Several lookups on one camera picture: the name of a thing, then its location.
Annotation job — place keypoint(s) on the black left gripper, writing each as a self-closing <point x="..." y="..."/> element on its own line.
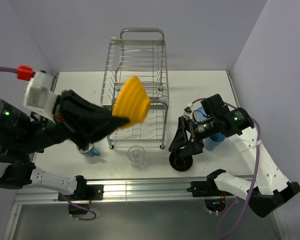
<point x="83" y="121"/>

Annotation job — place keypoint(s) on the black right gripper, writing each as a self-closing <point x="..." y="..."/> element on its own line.
<point x="196" y="145"/>

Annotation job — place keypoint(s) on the black bowl floral outside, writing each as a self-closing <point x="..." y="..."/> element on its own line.
<point x="180" y="164"/>

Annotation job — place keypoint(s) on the yellow ribbed bowl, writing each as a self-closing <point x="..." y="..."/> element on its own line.
<point x="132" y="102"/>

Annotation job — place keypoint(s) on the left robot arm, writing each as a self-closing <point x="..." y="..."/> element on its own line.
<point x="20" y="136"/>

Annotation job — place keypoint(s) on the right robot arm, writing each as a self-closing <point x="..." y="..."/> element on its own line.
<point x="269" y="188"/>

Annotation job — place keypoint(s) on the blue plastic cup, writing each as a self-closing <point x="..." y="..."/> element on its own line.
<point x="212" y="142"/>

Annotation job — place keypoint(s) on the blue white mug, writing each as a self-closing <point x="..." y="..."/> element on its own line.
<point x="88" y="151"/>

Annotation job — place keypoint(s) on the clear drinking glass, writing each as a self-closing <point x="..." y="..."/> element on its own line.
<point x="137" y="155"/>

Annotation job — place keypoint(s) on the aluminium mounting rail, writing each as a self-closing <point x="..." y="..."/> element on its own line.
<point x="129" y="190"/>

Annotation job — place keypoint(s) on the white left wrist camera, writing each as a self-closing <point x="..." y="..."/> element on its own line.
<point x="38" y="96"/>

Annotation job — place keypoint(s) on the steel wire dish rack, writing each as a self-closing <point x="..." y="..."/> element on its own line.
<point x="141" y="52"/>

